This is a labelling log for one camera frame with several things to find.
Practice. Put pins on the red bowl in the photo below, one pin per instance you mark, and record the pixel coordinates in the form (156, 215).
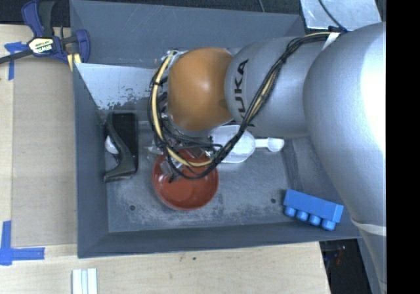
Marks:
(190, 192)

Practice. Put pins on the clear plastic bottle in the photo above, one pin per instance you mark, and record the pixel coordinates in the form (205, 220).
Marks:
(244, 148)

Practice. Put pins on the black angular plastic object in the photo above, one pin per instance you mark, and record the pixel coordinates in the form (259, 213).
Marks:
(126, 132)

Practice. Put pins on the grey metal bin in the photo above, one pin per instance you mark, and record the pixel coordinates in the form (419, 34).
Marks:
(249, 184)

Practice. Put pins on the small white round object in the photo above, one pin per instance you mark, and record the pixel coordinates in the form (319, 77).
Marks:
(111, 146)

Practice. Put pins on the blue toy building block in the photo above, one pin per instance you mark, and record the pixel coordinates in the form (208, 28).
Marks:
(311, 204)

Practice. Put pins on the pale wood board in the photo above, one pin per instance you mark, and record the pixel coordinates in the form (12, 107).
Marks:
(42, 155)

